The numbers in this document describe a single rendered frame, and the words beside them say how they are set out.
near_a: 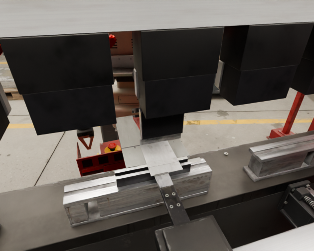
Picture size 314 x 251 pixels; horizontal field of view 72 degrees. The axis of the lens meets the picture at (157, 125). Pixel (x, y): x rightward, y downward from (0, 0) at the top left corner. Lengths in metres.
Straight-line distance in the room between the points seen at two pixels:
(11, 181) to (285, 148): 2.05
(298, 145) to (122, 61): 0.85
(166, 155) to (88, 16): 0.40
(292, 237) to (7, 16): 0.61
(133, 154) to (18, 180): 1.71
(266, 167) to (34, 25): 0.68
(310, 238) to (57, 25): 0.58
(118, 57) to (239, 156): 0.74
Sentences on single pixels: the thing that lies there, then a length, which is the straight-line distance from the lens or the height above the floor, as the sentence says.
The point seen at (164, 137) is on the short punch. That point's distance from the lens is 0.52.
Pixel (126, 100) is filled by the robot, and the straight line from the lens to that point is 1.27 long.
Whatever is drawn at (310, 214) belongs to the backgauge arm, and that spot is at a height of 0.84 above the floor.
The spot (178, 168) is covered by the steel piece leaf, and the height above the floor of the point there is 1.00.
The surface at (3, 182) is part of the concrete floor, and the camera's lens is 2.29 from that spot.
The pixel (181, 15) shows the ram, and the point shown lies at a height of 1.36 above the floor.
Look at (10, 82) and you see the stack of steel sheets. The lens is 3.76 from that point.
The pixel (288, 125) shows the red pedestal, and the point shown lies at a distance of 2.51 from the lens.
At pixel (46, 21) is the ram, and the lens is 0.37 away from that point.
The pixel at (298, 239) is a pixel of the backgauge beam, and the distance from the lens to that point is 0.55.
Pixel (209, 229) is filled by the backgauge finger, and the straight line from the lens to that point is 0.44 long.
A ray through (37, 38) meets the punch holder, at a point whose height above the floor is 1.34.
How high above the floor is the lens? 1.40
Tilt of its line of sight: 33 degrees down
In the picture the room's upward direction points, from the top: straight up
